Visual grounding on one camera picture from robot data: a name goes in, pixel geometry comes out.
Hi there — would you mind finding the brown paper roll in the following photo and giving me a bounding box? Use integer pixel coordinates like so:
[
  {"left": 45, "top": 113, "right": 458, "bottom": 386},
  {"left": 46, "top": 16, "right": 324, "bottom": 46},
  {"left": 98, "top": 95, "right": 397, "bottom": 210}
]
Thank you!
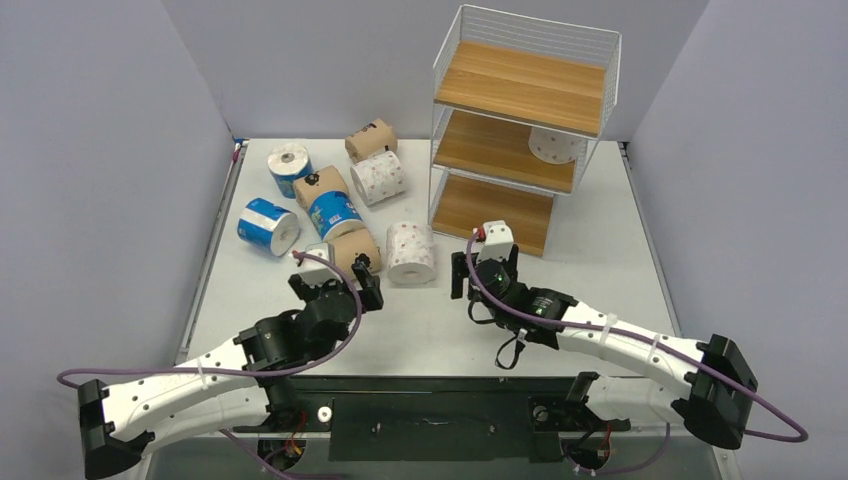
[
  {"left": 345, "top": 118, "right": 398, "bottom": 163},
  {"left": 293, "top": 165, "right": 349, "bottom": 210},
  {"left": 329, "top": 229, "right": 382, "bottom": 277}
]

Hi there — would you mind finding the floral white paper roll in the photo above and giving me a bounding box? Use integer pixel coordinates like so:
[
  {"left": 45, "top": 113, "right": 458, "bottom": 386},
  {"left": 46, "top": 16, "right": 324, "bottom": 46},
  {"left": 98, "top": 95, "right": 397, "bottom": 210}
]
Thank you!
[
  {"left": 386, "top": 221, "right": 436, "bottom": 285},
  {"left": 350, "top": 150, "right": 407, "bottom": 206},
  {"left": 528, "top": 127, "right": 586, "bottom": 165}
]

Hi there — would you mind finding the blue paper roll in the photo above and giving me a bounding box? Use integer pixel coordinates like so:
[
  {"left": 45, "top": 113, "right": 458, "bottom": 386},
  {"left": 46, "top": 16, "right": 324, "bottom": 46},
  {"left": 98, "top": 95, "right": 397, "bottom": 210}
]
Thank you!
[
  {"left": 267, "top": 142, "right": 314, "bottom": 199},
  {"left": 237, "top": 198, "right": 300, "bottom": 257},
  {"left": 307, "top": 190, "right": 366, "bottom": 242}
]

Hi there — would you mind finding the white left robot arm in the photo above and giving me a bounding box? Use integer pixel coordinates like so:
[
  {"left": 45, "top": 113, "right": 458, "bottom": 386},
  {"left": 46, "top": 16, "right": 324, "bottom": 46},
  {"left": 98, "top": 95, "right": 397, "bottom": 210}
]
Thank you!
[{"left": 76, "top": 250, "right": 383, "bottom": 479}]

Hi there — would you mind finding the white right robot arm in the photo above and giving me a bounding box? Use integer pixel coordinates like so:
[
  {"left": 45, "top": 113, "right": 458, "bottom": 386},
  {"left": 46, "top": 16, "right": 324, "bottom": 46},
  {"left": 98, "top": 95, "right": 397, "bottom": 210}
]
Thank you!
[{"left": 450, "top": 246, "right": 759, "bottom": 450}]

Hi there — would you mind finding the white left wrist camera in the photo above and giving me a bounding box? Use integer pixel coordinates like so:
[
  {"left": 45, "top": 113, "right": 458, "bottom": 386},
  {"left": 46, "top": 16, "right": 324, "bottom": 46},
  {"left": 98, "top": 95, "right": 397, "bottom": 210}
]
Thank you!
[{"left": 296, "top": 243, "right": 338, "bottom": 287}]

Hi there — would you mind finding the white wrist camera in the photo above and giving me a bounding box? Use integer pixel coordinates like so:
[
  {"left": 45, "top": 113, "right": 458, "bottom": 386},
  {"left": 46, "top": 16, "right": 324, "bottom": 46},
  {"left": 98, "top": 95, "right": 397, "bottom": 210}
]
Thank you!
[
  {"left": 475, "top": 220, "right": 515, "bottom": 264},
  {"left": 296, "top": 243, "right": 338, "bottom": 287}
]

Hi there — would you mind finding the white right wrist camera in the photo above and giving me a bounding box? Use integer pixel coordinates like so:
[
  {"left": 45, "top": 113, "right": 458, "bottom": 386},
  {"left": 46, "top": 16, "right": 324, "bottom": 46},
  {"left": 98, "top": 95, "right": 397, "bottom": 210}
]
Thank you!
[{"left": 475, "top": 220, "right": 515, "bottom": 264}]

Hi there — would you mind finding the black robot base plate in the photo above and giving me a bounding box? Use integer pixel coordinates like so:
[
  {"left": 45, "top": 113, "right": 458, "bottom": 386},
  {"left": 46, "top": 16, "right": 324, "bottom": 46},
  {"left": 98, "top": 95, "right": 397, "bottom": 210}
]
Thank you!
[{"left": 236, "top": 373, "right": 630, "bottom": 463}]

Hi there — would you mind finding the white wire wooden shelf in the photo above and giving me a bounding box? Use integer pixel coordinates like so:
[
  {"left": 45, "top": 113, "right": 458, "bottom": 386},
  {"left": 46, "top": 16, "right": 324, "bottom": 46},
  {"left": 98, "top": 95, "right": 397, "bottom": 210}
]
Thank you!
[{"left": 428, "top": 4, "right": 622, "bottom": 256}]

